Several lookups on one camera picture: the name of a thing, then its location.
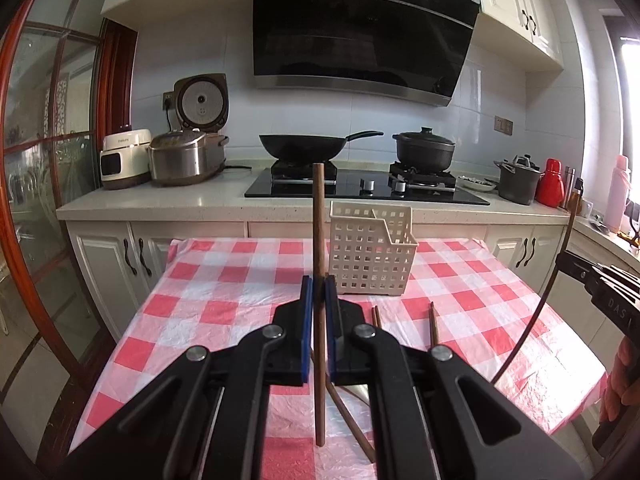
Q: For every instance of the black lidded cooking pot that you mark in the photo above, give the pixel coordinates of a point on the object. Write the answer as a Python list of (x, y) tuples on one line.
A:
[(424, 150)]

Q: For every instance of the black range hood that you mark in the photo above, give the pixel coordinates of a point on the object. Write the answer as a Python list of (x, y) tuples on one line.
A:
[(406, 49)]

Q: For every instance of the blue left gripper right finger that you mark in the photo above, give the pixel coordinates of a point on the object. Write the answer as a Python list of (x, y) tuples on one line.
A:
[(335, 336)]

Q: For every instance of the white small cooker appliance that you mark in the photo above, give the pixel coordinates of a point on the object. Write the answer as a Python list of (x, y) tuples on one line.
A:
[(124, 160)]

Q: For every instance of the pink water bottle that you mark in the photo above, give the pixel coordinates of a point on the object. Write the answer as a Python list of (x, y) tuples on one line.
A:
[(617, 195)]

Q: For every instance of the white perforated utensil basket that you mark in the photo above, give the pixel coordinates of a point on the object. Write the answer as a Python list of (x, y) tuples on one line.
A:
[(371, 248)]

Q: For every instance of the open silver rice cooker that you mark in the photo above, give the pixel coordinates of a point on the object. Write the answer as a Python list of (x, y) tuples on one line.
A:
[(192, 150)]

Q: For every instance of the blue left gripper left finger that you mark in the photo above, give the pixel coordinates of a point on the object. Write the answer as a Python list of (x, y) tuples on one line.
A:
[(306, 307)]

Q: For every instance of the white lower cabinets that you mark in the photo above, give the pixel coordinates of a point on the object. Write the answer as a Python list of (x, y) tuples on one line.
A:
[(122, 261)]

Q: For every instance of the dark grey stock pot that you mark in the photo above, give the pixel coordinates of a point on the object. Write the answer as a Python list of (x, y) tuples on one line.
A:
[(518, 179)]

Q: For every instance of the red wooden glass door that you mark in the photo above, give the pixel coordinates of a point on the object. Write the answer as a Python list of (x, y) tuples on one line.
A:
[(66, 74)]

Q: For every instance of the brown wooden chopstick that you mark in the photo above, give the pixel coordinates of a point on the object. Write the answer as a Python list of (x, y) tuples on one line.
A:
[(319, 326), (376, 317), (432, 324), (540, 306), (350, 422)]

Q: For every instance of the steel vacuum flask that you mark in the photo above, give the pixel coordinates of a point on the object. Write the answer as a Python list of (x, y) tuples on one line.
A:
[(569, 178)]

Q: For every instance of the small white plate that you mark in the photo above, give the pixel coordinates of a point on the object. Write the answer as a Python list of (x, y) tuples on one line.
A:
[(474, 184)]

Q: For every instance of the brown sauce bottle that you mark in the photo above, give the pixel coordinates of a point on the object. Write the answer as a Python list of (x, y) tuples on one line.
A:
[(575, 204)]

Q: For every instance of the red thermos jug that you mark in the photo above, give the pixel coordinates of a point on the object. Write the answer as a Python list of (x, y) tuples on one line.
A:
[(550, 189)]

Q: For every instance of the wall power socket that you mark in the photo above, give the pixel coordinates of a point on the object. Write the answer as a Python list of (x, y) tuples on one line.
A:
[(503, 125)]

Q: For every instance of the person's right hand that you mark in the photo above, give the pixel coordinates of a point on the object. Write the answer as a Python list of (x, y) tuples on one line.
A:
[(621, 390)]

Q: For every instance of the black wok pan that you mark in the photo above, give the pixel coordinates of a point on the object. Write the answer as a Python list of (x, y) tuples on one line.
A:
[(305, 149)]

